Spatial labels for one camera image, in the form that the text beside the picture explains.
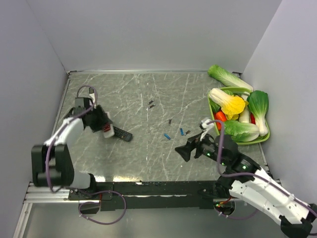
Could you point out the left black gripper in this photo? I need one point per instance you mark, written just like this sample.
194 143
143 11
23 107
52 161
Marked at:
103 118

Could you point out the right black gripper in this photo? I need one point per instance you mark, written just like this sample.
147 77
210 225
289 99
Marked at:
184 150

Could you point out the red white AC remote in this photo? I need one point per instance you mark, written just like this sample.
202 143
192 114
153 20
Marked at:
108 129

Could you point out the black TV remote control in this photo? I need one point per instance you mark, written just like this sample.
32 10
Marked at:
122 134

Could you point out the white slim remote control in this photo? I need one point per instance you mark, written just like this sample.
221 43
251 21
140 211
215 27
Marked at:
92 93

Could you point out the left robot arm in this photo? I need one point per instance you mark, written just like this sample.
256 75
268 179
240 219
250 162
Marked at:
51 161

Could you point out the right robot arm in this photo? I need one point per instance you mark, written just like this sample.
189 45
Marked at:
245 179

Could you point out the orange carrot toy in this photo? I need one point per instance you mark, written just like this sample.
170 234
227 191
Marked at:
220 116

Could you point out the light green cabbage front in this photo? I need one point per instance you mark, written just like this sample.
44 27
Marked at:
240 131

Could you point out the yellow white cabbage toy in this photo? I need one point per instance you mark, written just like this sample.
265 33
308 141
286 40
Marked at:
232 106

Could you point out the white radish toy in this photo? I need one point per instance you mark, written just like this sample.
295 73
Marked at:
245 117

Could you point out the green plastic basket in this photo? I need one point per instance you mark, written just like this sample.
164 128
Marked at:
244 93

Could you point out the red pepper toy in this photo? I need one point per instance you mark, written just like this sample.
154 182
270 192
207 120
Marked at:
253 120

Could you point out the napa cabbage on table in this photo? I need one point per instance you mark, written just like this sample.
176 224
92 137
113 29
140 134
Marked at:
226 78

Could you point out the dark green bok choy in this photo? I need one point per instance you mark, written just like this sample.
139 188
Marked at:
258 106

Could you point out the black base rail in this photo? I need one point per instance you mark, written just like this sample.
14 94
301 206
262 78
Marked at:
109 196

